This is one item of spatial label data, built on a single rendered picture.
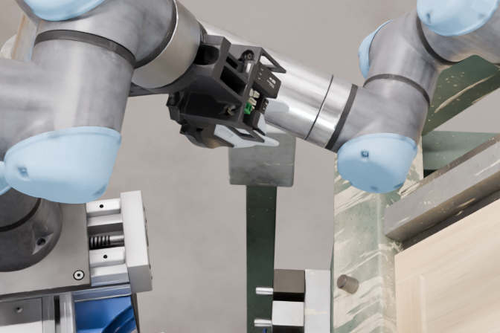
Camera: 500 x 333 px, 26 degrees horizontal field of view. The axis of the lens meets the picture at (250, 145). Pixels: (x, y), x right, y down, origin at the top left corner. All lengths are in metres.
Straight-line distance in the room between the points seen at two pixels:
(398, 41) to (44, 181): 0.54
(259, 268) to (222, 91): 1.46
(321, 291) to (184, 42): 1.10
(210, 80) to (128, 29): 0.11
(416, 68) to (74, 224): 0.68
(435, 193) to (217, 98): 0.84
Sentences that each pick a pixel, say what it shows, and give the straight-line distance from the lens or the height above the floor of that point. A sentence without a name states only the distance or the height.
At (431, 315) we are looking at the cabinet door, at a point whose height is 0.95.
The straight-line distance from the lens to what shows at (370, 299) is 1.75.
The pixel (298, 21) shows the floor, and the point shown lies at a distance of 3.24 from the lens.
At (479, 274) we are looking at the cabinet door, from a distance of 1.63.
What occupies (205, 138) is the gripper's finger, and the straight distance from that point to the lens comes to 0.99.
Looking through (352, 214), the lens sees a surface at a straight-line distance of 1.86.
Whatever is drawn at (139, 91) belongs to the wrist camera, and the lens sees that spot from 0.96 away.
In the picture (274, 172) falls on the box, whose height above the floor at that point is 0.80.
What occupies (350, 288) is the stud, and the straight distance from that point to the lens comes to 1.77.
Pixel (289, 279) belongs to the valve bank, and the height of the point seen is 0.77.
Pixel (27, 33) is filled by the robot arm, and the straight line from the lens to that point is 1.42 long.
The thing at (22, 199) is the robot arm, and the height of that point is 1.18.
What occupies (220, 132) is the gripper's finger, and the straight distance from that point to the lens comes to 1.01.
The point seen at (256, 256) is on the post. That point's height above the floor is 0.43.
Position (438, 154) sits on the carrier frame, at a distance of 2.03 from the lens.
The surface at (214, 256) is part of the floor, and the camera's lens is 2.78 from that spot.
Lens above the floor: 2.44
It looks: 56 degrees down
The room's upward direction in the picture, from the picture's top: straight up
